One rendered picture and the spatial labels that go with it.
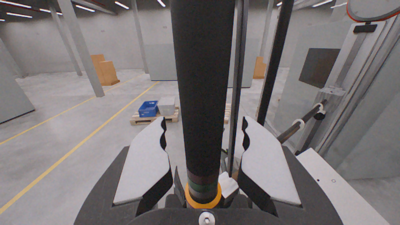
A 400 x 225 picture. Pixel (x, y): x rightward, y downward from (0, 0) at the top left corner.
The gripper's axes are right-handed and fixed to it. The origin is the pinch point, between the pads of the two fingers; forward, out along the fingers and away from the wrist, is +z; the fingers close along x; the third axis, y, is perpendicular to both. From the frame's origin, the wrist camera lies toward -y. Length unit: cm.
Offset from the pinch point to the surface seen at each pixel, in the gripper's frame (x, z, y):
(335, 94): 48, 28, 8
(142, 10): -487, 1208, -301
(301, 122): 24.6, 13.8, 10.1
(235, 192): 4.4, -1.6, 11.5
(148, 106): -162, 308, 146
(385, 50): 70, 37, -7
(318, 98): 46, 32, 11
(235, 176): 4.8, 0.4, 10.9
